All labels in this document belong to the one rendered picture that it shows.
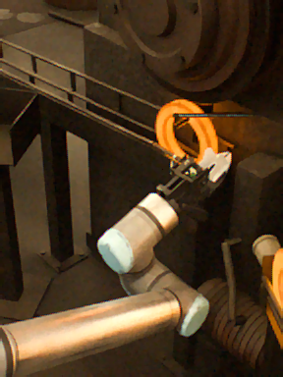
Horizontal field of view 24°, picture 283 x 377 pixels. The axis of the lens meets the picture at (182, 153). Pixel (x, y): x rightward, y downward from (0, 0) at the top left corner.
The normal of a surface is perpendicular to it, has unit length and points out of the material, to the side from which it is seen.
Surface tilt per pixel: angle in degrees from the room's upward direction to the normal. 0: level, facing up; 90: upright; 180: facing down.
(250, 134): 90
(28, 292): 0
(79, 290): 0
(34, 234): 0
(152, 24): 90
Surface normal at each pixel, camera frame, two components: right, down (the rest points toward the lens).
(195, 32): -0.71, 0.36
